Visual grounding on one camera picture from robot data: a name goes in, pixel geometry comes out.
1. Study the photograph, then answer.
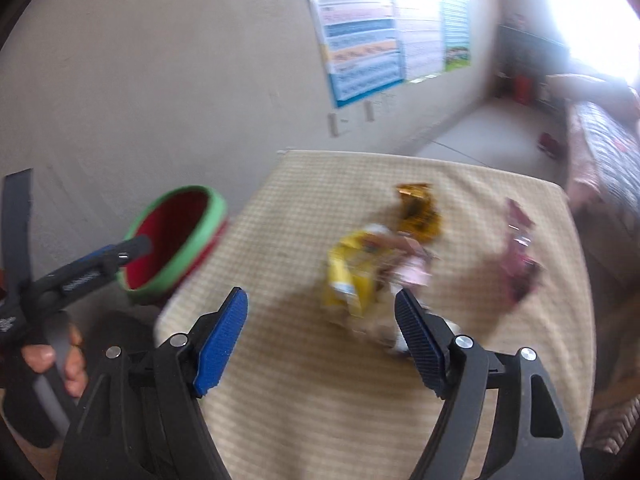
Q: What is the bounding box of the pink foil wrapper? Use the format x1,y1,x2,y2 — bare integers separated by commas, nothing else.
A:
502,198,544,304

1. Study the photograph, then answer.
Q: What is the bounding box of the person's left hand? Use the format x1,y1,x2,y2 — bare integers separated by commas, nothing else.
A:
22,323,89,399

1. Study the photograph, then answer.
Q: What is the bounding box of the checked tablecloth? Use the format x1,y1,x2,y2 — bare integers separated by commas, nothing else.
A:
152,150,596,480

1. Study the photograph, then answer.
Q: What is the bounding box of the green rimmed red bin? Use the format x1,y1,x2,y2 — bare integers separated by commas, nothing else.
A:
117,186,231,306

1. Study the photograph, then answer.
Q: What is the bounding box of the bed with plaid cover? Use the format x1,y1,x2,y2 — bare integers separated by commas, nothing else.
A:
565,100,640,211

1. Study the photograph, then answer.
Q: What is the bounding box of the dark desk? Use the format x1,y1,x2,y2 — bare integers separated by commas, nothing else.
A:
497,22,571,106

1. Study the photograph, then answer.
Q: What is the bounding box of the red container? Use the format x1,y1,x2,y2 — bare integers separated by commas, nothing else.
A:
515,75,535,106

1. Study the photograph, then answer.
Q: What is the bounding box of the white chart poster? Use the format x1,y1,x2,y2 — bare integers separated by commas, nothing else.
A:
385,0,446,82

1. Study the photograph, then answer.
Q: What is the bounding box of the pale pink white wrapper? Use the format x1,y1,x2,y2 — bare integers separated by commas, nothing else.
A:
390,240,437,289

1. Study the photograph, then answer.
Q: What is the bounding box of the large blue letter poster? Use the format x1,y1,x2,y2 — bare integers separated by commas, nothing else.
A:
298,0,406,109

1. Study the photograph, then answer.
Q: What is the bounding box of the quilted seat cushion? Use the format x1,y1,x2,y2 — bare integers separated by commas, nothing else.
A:
585,400,640,456

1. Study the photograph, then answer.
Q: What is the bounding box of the green number chart poster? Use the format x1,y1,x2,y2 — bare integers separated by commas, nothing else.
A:
439,0,472,72

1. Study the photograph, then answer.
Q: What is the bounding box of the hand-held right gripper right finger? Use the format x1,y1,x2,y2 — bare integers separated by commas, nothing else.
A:
395,288,586,480

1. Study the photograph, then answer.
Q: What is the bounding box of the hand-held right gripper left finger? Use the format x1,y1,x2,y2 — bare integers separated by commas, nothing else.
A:
57,286,248,480

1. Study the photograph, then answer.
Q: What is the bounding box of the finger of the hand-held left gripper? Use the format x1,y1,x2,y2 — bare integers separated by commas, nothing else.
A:
47,244,123,281
30,235,152,306

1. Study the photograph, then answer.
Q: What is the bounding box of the lemon yellow snack packet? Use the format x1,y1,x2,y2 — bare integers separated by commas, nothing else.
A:
320,225,396,319

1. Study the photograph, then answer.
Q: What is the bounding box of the yellow black snack wrapper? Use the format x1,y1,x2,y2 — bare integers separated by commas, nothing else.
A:
395,183,444,246

